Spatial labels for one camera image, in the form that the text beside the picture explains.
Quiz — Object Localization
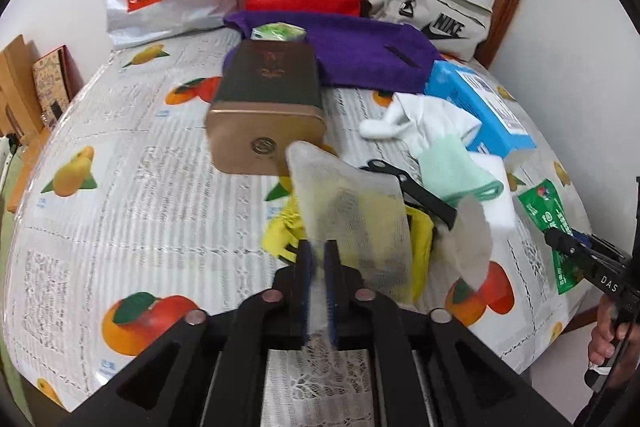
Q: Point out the green snack packet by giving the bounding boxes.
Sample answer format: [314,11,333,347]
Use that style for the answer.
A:
[518,179,582,295]

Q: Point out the white mesh pouch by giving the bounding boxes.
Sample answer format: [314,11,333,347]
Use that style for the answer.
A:
[285,141,412,305]

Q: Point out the green tissue packet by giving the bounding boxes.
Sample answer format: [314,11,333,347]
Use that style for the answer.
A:
[250,22,306,42]

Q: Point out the right hand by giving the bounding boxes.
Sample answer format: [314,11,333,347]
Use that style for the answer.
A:
[588,295,640,388]

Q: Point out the yellow cloth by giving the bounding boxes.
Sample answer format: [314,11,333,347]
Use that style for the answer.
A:
[262,194,434,303]

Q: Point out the white tissue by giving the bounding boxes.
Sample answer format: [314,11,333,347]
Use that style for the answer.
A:
[434,195,494,291]

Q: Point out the blue cardboard box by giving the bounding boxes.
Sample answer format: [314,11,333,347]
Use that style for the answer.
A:
[424,61,536,159]

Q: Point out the mint green cloth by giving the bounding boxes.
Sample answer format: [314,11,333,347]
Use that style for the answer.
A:
[418,135,506,207]

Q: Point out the dark green gold tin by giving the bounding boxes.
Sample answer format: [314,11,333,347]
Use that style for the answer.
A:
[205,39,326,176]

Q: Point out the white sock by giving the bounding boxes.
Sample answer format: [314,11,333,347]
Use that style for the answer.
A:
[358,93,482,158]

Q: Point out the purple towel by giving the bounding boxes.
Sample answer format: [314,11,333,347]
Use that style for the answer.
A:
[224,11,442,93]

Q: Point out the grey Nike waist bag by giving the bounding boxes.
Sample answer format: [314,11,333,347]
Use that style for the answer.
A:
[366,0,492,62]

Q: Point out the brown framed board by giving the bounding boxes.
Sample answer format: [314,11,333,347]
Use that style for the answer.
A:
[32,46,74,128]

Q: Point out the wooden chair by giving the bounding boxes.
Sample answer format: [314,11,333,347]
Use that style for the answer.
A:
[1,35,50,213]

